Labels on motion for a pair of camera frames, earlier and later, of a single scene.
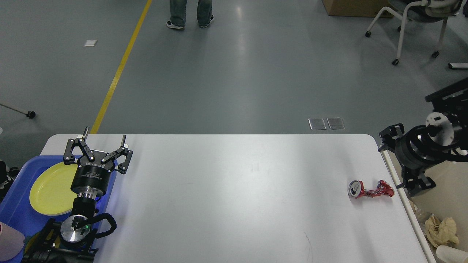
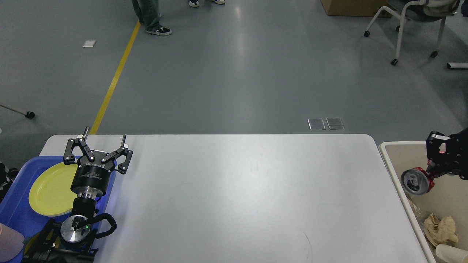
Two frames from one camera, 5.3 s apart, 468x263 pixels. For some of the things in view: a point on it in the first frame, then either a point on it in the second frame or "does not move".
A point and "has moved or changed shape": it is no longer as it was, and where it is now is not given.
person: [178, 9] -> [147, 12]
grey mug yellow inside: [44, 241] does not move
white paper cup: [448, 254] does not move
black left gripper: [91, 177] does not move
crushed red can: [356, 189] has moved or changed shape
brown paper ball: [440, 232] does not move
